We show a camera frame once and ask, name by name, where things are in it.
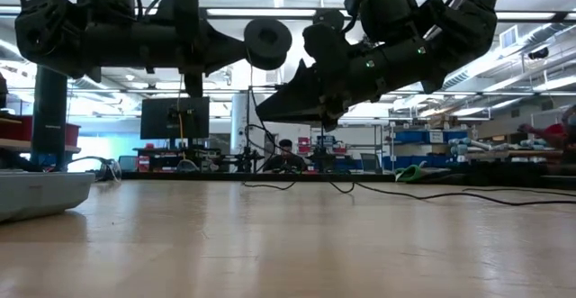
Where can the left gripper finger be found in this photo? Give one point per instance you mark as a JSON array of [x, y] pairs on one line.
[[225, 57], [225, 40]]

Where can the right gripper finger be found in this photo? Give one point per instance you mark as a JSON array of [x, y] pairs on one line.
[[326, 125], [297, 100]]

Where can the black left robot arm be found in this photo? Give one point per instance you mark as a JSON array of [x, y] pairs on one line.
[[112, 41]]

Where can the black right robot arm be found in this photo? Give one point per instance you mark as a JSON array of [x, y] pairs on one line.
[[459, 28]]

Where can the red storage drawers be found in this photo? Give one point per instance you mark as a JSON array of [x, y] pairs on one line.
[[303, 145]]

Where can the person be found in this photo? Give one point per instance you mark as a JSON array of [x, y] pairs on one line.
[[285, 160], [558, 136]]

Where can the white pillar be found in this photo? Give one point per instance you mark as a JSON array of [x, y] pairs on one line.
[[238, 131]]

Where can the grey storage rack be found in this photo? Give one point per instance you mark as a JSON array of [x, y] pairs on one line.
[[391, 149]]

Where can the black tripod rig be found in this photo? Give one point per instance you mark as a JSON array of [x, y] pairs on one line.
[[247, 158]]

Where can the black monitor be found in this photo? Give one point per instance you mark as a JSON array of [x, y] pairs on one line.
[[157, 122]]

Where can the grey green work glove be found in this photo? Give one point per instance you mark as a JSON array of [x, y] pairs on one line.
[[407, 174]]

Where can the blue storage bin row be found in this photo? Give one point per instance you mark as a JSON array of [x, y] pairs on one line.
[[427, 163]]

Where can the black equipment desk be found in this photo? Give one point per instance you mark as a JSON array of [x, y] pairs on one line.
[[157, 158]]

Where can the ceiling air vent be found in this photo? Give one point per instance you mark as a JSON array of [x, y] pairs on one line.
[[508, 38]]

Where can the red plastic bin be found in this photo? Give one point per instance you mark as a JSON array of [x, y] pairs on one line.
[[15, 129], [73, 135]]

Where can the black overhead beam with lights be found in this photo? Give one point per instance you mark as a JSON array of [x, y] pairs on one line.
[[560, 16]]

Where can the wooden shelf board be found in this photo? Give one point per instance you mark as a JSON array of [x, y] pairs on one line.
[[13, 145]]

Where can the grey plastic tray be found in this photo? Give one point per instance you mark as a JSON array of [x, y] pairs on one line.
[[40, 194]]

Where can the black upright frame post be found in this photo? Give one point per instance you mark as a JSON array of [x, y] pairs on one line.
[[49, 122]]

